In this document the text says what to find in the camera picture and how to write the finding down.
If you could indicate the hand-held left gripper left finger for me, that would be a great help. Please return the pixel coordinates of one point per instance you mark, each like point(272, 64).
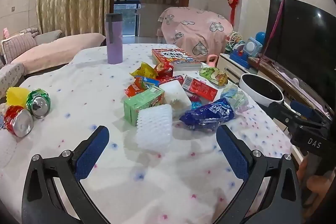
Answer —
point(92, 150)

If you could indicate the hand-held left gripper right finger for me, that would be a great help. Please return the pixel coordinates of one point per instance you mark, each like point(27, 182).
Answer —
point(233, 153)

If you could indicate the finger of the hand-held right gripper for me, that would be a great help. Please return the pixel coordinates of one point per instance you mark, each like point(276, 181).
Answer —
point(302, 108)
point(279, 112)

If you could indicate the white round bin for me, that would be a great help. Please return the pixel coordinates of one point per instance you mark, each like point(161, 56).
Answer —
point(249, 92)

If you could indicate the white foam fruit net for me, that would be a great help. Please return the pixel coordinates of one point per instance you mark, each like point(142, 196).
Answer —
point(155, 129)

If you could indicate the red candy tube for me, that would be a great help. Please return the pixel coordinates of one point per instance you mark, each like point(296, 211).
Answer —
point(176, 79)

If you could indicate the person's right hand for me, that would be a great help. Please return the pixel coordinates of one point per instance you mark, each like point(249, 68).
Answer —
point(315, 187)

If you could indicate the blue snack bag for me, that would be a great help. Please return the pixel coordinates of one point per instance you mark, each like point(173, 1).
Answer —
point(207, 113)

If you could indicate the light blue plastic wrapper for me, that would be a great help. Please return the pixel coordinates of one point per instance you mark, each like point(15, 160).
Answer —
point(233, 95)

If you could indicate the black television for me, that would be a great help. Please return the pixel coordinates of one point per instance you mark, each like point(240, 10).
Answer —
point(302, 43)

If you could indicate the white television cabinet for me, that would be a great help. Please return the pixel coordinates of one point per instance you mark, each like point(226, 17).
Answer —
point(231, 66)

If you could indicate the green carton box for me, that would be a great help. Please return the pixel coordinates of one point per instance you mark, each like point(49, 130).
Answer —
point(141, 106)

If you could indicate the blue toy cash register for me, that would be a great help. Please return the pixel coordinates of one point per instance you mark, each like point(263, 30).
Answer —
point(240, 56)

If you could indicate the crushed green can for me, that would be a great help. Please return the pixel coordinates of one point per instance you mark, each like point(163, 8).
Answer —
point(39, 106)

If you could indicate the light blue square toy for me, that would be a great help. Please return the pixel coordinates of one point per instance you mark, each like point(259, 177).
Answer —
point(253, 47)

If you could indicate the red flat box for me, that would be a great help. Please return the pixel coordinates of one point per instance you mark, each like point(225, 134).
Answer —
point(202, 88)

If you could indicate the orange red snack wrapper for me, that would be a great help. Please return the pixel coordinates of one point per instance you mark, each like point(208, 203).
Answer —
point(134, 88)

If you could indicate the green drink pouch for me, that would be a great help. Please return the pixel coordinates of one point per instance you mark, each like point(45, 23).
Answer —
point(214, 76)

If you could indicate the crushed red can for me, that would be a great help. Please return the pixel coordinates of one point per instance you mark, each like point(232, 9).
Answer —
point(21, 123)

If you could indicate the blue spiky ball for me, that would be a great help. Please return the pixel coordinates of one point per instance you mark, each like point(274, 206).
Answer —
point(260, 37)

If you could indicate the white foam block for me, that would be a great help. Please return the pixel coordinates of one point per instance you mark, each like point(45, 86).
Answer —
point(173, 94)

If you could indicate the ferris wheel toy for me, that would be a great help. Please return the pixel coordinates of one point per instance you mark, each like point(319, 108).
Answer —
point(232, 40)

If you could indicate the yellow plastic wrapper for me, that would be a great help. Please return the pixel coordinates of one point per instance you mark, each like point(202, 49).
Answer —
point(15, 95)

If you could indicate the yellow snack wrapper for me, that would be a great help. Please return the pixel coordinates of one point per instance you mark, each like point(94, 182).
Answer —
point(144, 71)

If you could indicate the thin children's book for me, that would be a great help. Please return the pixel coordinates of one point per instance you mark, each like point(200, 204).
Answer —
point(185, 67)
point(183, 64)

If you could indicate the purple tumbler with grey lid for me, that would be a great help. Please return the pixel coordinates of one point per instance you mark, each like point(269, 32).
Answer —
point(114, 48)

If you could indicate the pink blanket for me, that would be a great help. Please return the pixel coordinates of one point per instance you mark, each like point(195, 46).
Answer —
point(57, 49)

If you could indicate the red cracker snack bag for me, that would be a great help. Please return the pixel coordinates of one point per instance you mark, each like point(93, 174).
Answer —
point(165, 67)

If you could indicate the red cover children's book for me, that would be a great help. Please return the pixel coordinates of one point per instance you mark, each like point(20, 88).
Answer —
point(170, 54)

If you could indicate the grey sofa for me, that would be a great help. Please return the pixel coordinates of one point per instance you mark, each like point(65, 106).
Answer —
point(47, 36)

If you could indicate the pink heart print cover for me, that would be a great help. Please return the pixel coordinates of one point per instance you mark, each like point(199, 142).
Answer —
point(189, 29)

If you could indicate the striped pink pillow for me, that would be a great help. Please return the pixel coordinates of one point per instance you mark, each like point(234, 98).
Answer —
point(18, 45)

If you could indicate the glass balcony door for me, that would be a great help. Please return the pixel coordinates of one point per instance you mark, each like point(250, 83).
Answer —
point(128, 3)

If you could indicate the wall socket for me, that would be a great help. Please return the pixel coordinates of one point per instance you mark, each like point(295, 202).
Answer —
point(12, 9)

